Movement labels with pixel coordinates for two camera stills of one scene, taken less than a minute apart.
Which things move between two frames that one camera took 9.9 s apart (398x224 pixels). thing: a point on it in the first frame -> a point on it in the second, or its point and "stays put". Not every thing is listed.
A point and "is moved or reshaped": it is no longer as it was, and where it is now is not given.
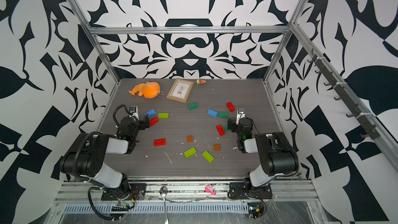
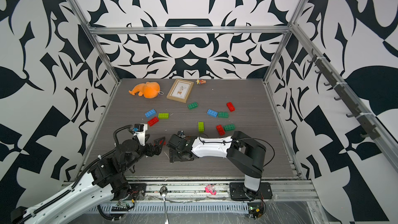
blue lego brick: [212, 113] stays put
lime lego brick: [207, 156] is moved or reshaped
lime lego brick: [163, 115] stays put
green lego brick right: [223, 114] stays put
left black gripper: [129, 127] -> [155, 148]
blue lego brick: [152, 112] stays put
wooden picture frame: [180, 91] stays put
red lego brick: [220, 129] stays put
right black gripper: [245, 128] -> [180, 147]
